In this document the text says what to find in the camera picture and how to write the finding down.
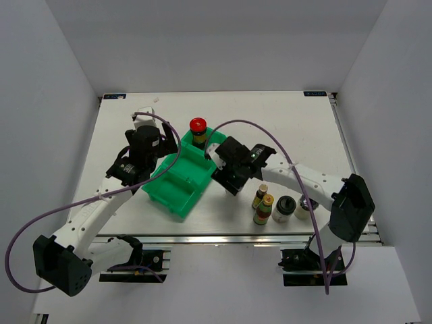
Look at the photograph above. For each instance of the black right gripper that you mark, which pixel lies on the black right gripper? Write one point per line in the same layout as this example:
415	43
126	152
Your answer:
222	177

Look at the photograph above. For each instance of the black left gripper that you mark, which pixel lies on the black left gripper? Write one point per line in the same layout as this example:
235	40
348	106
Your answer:
167	146

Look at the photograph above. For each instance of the red cap sauce bottle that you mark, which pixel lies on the red cap sauce bottle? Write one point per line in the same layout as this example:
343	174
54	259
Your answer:
198	129

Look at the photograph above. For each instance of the silver lid glass jar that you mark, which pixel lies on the silver lid glass jar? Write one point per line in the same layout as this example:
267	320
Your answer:
249	183

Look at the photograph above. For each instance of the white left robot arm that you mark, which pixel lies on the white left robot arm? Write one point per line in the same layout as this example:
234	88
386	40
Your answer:
66	259

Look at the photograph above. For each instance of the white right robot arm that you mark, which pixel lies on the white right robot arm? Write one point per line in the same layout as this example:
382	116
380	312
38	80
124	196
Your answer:
347	199

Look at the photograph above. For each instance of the yellow label brown bottle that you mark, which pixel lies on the yellow label brown bottle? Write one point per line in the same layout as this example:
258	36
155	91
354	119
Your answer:
260	193

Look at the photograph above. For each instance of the green plastic divided bin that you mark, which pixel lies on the green plastic divided bin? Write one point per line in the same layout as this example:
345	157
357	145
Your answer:
181	179

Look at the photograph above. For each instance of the green label sauce bottle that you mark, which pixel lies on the green label sauce bottle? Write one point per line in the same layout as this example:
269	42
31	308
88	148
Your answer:
264	210

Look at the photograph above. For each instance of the black lid spice jar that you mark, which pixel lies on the black lid spice jar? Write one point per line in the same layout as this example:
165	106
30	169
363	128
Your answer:
284	209

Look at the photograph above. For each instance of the black grinder white jar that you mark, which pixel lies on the black grinder white jar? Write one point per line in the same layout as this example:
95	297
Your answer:
303	209

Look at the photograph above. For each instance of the blue label sticker left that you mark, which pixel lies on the blue label sticker left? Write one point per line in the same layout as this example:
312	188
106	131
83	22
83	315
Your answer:
119	96

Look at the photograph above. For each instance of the blue label sticker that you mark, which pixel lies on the blue label sticker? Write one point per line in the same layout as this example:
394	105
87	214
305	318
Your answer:
119	96
311	93

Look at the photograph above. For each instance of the blue label sticker right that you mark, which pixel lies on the blue label sticker right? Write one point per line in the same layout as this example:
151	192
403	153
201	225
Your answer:
311	93

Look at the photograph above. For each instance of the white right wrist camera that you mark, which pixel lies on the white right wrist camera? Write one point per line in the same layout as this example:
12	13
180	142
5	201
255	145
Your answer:
214	156

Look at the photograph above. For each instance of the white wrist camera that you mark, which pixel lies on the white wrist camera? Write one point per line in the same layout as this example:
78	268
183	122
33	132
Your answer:
144	117
214	156

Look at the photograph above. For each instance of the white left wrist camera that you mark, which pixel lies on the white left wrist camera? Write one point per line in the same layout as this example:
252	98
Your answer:
144	117

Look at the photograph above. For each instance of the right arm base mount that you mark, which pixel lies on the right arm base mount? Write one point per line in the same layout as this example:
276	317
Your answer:
300	268

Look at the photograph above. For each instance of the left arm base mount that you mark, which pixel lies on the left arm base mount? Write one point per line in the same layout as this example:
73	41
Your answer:
145	266

